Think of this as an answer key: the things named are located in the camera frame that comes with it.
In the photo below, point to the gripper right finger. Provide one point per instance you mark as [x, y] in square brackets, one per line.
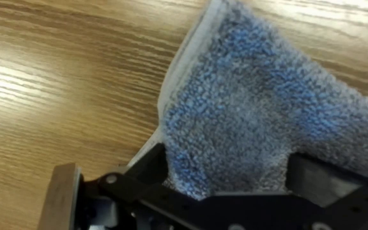
[356, 204]

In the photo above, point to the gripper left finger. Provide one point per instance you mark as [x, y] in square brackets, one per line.
[129, 188]

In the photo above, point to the grey blue terry towel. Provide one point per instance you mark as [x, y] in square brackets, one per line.
[251, 95]

